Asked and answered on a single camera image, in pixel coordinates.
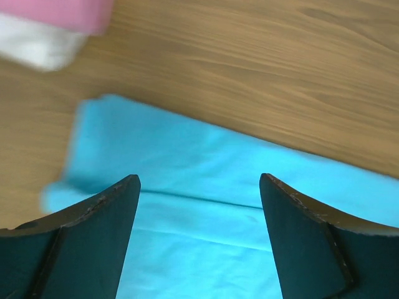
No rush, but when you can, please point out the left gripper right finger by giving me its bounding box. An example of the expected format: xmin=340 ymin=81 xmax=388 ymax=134
xmin=259 ymin=174 xmax=398 ymax=298

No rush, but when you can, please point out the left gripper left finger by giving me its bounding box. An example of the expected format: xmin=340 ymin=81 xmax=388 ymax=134
xmin=1 ymin=175 xmax=141 ymax=298

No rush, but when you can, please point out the turquoise t shirt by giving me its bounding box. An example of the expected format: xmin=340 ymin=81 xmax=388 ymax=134
xmin=42 ymin=95 xmax=398 ymax=298

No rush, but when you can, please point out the folded white t shirt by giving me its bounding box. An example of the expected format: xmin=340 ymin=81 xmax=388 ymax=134
xmin=1 ymin=13 xmax=87 ymax=72

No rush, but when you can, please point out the folded pink t shirt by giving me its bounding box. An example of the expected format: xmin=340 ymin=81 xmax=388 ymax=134
xmin=1 ymin=0 xmax=115 ymax=35

